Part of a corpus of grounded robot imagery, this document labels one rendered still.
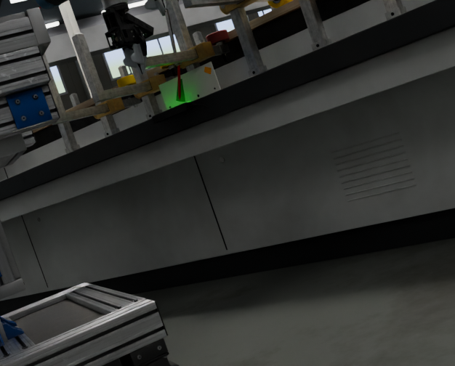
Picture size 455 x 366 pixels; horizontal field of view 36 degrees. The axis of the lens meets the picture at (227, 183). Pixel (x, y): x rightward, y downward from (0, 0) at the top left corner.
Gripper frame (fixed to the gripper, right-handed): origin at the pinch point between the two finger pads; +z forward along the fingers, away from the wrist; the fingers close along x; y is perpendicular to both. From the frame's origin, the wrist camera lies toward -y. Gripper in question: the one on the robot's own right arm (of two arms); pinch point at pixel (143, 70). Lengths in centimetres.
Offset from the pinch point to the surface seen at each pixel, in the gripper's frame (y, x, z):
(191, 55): -22.8, 1.4, -1.7
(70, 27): -122, -161, -65
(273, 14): -46, 23, -6
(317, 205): -49, 13, 61
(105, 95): -3.1, -23.6, 1.4
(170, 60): -11.9, 1.4, -1.2
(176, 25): -26.5, -3.6, -14.0
